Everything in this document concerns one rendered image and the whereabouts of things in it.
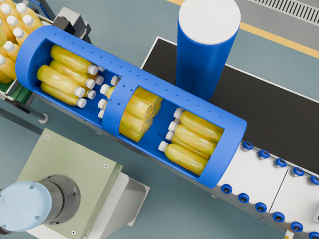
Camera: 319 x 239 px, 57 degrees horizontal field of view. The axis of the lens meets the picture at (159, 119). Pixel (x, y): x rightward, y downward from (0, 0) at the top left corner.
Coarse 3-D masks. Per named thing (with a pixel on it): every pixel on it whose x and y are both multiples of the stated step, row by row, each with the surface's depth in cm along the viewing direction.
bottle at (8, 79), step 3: (0, 72) 133; (0, 75) 134; (3, 75) 135; (6, 75) 137; (0, 78) 136; (3, 78) 137; (6, 78) 138; (9, 78) 140; (0, 81) 139; (3, 81) 139; (6, 81) 139; (9, 81) 141
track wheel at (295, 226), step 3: (294, 222) 114; (297, 222) 113; (291, 225) 114; (294, 225) 113; (297, 225) 112; (300, 225) 112; (291, 228) 114; (294, 228) 114; (297, 228) 113; (300, 228) 113; (297, 231) 114; (300, 231) 113
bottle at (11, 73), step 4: (4, 60) 125; (8, 60) 127; (12, 60) 130; (0, 64) 125; (4, 64) 126; (8, 64) 127; (12, 64) 129; (0, 68) 127; (4, 68) 127; (8, 68) 128; (12, 68) 129; (4, 72) 129; (8, 72) 129; (12, 72) 131; (8, 76) 134; (12, 76) 133; (16, 76) 135
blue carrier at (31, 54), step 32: (32, 32) 111; (64, 32) 117; (32, 64) 119; (96, 64) 107; (128, 64) 111; (96, 96) 132; (128, 96) 102; (160, 96) 103; (192, 96) 107; (160, 128) 127; (224, 128) 99; (160, 160) 109; (224, 160) 96
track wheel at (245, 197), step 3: (240, 195) 117; (243, 195) 116; (246, 195) 116; (240, 198) 117; (243, 198) 117; (246, 198) 116; (249, 198) 117; (240, 201) 118; (243, 201) 118; (246, 201) 117
